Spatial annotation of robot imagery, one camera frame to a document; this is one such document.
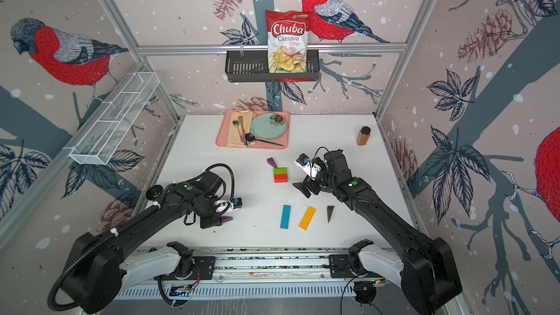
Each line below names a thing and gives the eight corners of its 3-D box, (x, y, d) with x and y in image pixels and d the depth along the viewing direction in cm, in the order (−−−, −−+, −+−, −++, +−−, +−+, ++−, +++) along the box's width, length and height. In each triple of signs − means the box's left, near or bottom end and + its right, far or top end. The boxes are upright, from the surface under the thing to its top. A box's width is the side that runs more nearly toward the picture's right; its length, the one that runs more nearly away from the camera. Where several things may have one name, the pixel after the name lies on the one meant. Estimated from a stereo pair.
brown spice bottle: (357, 145, 110) (362, 133, 103) (355, 137, 114) (360, 125, 106) (366, 145, 110) (372, 133, 103) (364, 137, 113) (369, 125, 106)
